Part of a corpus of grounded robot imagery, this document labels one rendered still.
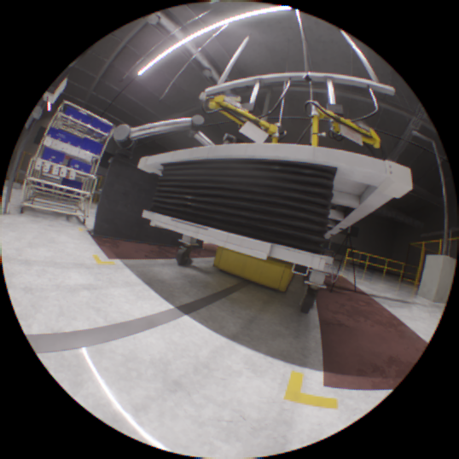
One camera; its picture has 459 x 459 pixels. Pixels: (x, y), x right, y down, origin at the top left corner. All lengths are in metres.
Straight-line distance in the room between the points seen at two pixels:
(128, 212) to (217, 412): 1.95
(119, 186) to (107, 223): 0.45
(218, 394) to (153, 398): 0.17
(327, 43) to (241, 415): 10.64
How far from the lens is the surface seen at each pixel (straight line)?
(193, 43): 8.72
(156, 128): 1.90
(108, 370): 0.53
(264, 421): 0.51
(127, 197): 2.01
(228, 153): 0.78
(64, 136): 2.90
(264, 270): 1.43
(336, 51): 10.47
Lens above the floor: 0.43
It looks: level
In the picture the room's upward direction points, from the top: 14 degrees clockwise
